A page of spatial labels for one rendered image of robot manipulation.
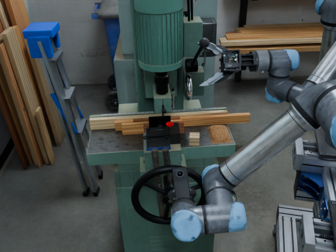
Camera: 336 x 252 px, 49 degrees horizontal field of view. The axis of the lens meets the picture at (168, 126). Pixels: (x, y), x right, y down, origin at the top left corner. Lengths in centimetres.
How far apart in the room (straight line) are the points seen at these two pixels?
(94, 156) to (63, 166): 147
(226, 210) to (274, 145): 21
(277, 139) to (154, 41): 59
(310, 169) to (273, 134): 81
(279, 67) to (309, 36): 231
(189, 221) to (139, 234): 88
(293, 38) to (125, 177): 242
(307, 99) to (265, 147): 16
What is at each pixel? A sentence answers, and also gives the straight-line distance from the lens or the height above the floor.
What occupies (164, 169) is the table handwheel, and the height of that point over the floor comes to 95.
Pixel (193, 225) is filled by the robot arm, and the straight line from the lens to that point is 94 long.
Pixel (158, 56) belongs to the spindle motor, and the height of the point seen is 126.
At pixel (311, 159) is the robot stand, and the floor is 75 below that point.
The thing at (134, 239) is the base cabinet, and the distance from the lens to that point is 182.
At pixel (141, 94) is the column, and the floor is 97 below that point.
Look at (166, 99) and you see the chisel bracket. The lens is 147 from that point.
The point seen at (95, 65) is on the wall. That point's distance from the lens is 399.
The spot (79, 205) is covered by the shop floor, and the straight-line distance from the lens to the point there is 259.
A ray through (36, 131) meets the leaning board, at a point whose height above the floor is 31.
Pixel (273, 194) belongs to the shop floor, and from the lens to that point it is 265.
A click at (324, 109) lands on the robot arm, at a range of 89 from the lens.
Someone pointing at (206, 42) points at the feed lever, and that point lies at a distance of 124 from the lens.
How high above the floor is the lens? 177
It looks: 33 degrees down
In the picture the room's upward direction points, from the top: 2 degrees counter-clockwise
